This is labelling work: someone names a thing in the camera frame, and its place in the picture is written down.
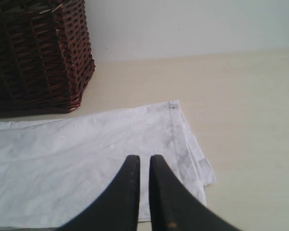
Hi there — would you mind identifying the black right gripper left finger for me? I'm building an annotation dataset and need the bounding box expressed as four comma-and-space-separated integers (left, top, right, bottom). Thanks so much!
60, 155, 140, 231

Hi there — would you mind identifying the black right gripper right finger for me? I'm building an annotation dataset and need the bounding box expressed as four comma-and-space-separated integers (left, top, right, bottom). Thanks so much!
149, 155, 238, 231

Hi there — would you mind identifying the white t-shirt with red print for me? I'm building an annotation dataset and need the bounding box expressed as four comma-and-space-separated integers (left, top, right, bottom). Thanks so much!
0, 101, 215, 230

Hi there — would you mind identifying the dark brown wicker basket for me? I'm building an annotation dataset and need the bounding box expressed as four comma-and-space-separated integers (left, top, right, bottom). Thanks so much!
0, 0, 95, 114

